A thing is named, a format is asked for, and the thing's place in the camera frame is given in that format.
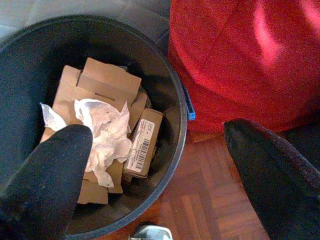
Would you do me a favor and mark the large red pillow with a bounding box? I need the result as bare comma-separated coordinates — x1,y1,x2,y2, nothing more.
168,0,320,137

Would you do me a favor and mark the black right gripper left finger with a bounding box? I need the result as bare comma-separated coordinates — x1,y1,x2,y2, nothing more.
0,124,95,240

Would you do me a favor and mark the flat brown cardboard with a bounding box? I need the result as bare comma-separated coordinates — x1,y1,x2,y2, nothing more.
39,57,152,206

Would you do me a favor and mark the barcode labelled cardboard box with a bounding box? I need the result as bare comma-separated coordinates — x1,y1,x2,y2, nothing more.
121,107,165,180

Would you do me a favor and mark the black strip blue tip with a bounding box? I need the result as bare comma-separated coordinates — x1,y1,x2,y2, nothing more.
179,79,197,121

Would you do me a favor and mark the crumpled white tissue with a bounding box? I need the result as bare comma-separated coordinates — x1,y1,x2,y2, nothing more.
39,98,133,188

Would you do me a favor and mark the black round waste bin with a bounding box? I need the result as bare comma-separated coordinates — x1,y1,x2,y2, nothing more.
0,14,188,238

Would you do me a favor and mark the silver right leg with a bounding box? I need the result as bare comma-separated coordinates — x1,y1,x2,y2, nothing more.
128,223,174,240

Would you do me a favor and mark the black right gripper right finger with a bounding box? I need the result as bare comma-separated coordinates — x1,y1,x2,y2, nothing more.
223,118,320,240

